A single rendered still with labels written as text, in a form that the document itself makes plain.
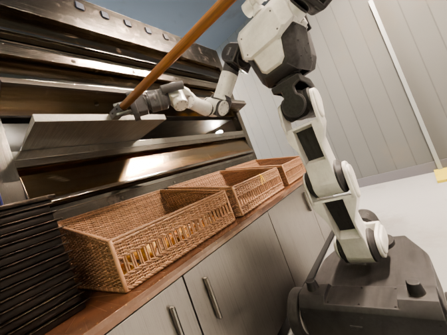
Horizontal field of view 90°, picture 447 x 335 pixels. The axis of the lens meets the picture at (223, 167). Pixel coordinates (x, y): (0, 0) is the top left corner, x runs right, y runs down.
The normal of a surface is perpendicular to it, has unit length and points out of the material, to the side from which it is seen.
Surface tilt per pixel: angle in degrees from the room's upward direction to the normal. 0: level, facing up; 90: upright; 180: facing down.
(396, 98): 90
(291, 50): 98
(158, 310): 90
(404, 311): 46
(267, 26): 90
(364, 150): 90
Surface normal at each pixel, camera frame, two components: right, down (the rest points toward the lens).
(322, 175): -0.62, 0.11
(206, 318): 0.73, -0.30
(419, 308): -0.66, -0.53
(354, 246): -0.54, 0.31
